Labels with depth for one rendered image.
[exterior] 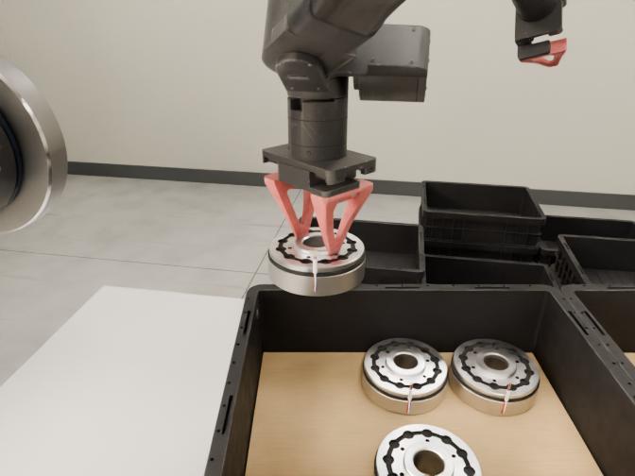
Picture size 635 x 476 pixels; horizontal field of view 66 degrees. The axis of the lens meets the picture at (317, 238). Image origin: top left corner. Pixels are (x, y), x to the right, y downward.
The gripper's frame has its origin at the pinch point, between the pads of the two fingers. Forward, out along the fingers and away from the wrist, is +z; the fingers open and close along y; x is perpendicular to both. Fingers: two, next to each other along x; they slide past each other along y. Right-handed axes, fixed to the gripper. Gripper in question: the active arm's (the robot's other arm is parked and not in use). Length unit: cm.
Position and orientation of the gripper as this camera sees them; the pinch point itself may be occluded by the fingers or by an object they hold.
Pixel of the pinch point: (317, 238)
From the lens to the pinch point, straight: 51.9
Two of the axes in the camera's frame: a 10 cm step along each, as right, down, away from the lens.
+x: -7.3, 2.9, -6.2
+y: -6.8, -3.1, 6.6
